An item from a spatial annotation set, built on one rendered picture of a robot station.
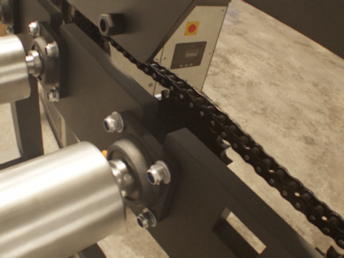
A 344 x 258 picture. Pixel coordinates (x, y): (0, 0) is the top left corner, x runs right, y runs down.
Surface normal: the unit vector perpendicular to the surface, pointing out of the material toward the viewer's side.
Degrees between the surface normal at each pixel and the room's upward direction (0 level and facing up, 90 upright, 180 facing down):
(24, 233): 48
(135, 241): 0
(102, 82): 90
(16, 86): 87
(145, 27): 90
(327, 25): 90
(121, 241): 0
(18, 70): 65
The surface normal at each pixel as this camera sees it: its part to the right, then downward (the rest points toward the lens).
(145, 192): 0.14, 0.43
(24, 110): 0.62, 0.60
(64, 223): 0.63, 0.04
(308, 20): -0.75, 0.29
